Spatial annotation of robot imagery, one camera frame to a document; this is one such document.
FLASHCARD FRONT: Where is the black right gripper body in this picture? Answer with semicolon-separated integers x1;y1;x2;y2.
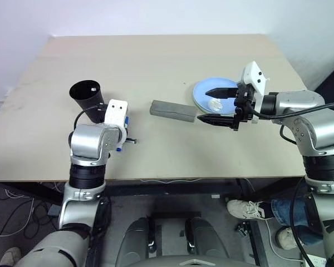
230;82;257;131

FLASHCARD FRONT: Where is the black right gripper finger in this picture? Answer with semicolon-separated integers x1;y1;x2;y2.
205;87;237;98
197;113;236;126

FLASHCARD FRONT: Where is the white paper ball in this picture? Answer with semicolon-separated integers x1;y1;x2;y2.
208;99;223;112

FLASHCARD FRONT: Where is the grey glasses case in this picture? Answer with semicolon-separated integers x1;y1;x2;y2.
149;99;198;123

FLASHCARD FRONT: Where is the black plastic cup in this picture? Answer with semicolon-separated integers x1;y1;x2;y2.
68;79;106;125

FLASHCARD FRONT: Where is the light blue plate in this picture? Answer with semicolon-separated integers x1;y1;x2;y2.
193;77;240;116

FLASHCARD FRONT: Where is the white laced sneaker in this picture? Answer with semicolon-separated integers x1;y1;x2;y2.
227;199;273;220

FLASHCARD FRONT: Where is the black caster clamp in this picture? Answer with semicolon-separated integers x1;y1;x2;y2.
236;221;250;237

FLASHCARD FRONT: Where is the blue jeans leg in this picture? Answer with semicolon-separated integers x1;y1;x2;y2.
271;199;323;245

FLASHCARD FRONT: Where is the dark grey right robot foot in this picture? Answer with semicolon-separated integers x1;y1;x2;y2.
188;216;229;259

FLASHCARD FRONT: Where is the dark grey robot foot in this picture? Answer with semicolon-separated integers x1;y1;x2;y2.
115;218;153;261
188;216;229;259

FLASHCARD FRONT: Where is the dark grey left robot foot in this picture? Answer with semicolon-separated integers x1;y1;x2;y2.
115;218;153;261

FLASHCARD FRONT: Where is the grey robot torso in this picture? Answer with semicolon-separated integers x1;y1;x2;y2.
133;251;257;267

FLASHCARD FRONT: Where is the white paper sheet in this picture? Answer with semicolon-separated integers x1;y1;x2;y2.
302;254;328;267

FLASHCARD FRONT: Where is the cream shoe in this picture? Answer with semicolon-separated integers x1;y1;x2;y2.
0;246;22;266

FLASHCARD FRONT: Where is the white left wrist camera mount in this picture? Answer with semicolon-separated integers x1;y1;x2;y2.
104;98;129;146

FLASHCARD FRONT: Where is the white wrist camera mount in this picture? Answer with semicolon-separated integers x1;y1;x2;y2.
240;60;271;125
104;98;129;146

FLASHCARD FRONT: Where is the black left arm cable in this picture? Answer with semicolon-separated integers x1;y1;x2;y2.
73;105;101;131

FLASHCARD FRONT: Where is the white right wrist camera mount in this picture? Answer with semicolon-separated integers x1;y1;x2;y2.
240;60;271;125

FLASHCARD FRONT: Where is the white cable under table edge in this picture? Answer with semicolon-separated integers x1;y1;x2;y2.
140;179;198;185

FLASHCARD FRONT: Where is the black table frame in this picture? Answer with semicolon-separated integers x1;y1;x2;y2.
5;179;258;205

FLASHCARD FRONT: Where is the black stand base plate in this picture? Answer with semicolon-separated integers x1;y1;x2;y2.
150;212;201;256

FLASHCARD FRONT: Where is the black stand rail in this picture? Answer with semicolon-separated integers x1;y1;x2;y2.
249;219;264;267

